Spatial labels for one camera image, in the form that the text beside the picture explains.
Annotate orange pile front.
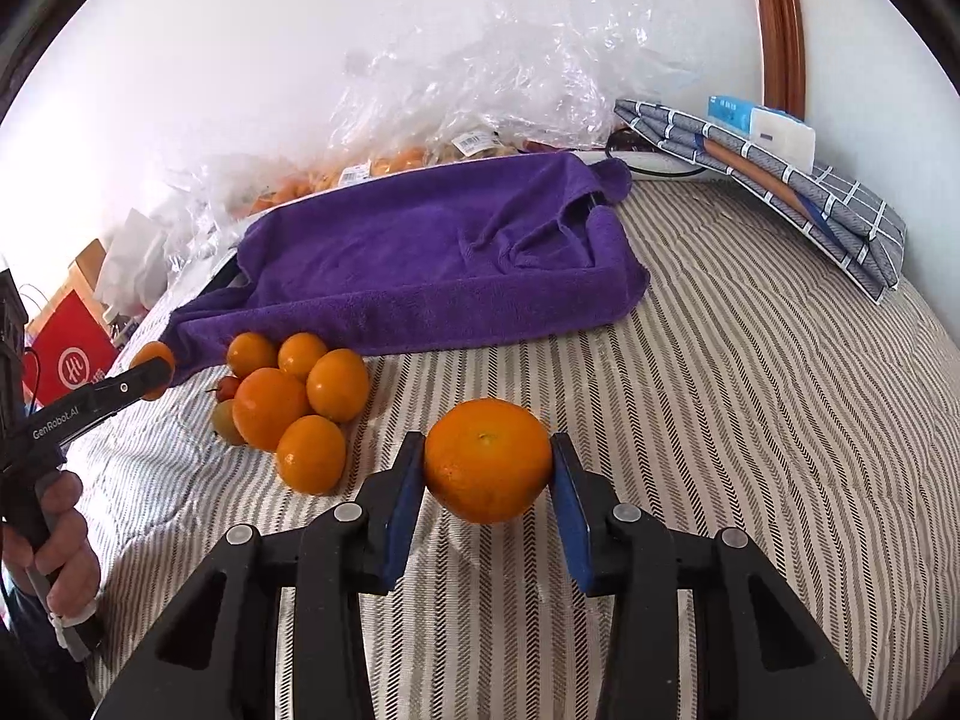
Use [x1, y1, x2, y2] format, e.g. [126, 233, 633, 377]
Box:
[275, 415, 347, 496]

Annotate small orange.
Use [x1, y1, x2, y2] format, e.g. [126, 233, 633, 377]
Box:
[130, 341, 176, 401]

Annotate large orange pile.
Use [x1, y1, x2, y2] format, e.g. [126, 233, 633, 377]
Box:
[233, 367, 311, 452]

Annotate green brown fruit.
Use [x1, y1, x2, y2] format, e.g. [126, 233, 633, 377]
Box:
[212, 400, 245, 445]

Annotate small red fruit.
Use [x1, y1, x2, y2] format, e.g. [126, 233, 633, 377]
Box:
[208, 376, 241, 403]

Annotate left hand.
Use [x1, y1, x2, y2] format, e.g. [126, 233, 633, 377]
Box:
[2, 472, 101, 617]

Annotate red paper bag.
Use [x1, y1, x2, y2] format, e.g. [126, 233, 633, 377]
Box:
[23, 291, 117, 406]

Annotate white plastic bag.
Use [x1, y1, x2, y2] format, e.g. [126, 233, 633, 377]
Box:
[94, 208, 176, 317]

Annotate striped quilt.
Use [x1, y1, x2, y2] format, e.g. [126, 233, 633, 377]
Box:
[62, 177, 960, 720]

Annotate purple towel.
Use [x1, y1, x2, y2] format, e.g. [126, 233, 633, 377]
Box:
[161, 153, 651, 382]

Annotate blue checked folded cloth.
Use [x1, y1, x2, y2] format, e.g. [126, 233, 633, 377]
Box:
[615, 98, 907, 302]

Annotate blue white tissue pack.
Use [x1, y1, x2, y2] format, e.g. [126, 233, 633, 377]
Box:
[706, 94, 817, 172]

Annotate clear plastic fruit bags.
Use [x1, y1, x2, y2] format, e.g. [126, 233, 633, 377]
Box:
[163, 0, 695, 275]

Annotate black cable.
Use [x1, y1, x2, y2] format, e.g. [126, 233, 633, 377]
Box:
[605, 127, 712, 184]

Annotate brown wooden door frame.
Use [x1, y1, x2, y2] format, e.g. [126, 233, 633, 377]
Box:
[757, 0, 807, 119]

